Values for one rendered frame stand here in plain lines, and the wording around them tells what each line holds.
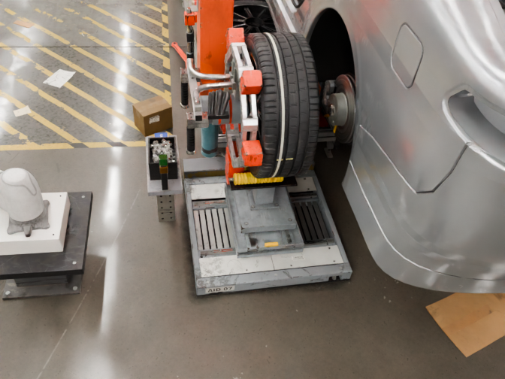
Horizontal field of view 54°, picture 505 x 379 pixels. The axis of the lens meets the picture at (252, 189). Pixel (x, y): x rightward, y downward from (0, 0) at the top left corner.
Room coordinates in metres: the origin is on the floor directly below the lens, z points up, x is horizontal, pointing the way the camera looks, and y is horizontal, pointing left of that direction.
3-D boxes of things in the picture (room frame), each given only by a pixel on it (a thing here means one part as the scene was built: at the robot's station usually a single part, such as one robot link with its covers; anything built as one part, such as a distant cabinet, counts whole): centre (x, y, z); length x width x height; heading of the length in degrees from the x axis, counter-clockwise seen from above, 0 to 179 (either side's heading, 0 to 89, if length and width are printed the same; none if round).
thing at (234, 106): (1.85, 0.17, 0.85); 0.21 x 0.14 x 0.14; 105
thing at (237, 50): (1.86, 0.10, 0.85); 0.54 x 0.07 x 0.54; 15
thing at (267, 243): (1.86, -0.07, 0.13); 0.50 x 0.36 x 0.10; 15
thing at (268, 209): (1.91, -0.06, 0.32); 0.40 x 0.30 x 0.28; 15
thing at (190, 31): (3.43, 0.60, 0.30); 0.09 x 0.05 x 0.50; 15
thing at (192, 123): (1.65, 0.26, 0.93); 0.09 x 0.05 x 0.05; 105
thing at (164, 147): (1.84, 0.47, 0.52); 0.20 x 0.14 x 0.13; 13
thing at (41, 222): (1.44, 1.02, 0.42); 0.22 x 0.18 x 0.06; 21
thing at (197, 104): (1.74, 0.20, 1.03); 0.19 x 0.18 x 0.11; 105
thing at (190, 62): (1.93, 0.25, 1.03); 0.19 x 0.18 x 0.11; 105
